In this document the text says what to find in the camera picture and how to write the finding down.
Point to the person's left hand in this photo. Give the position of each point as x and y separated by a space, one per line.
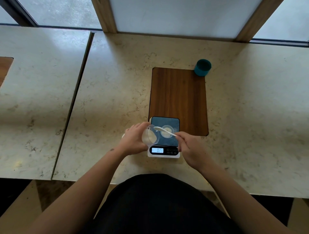
131 141

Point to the person's right hand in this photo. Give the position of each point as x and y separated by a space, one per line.
193 151

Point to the person's right thumb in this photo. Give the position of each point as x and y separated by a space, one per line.
181 142

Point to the person's left thumb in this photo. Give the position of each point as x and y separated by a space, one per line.
143 149

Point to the clear plastic cup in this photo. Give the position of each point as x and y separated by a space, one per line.
152 137

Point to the white plastic spoon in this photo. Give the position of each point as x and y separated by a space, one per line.
166 131

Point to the person's left forearm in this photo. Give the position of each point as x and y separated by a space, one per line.
82 190

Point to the person's right forearm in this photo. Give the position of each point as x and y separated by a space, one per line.
241 197

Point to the small clear round dish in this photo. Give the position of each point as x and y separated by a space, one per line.
166 134

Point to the white digital kitchen scale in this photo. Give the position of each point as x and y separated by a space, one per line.
164 150

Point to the brown wooden inlay panel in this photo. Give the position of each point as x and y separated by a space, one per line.
178 96
4 68

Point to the person's black clothing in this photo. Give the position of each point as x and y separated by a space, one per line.
159 207

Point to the teal cup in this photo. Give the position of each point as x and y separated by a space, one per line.
202 68

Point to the white frosted panel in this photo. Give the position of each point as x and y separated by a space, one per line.
183 16

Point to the wooden window post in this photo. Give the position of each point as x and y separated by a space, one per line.
258 20
105 15

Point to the dark window frame bar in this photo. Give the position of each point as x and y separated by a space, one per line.
19 12

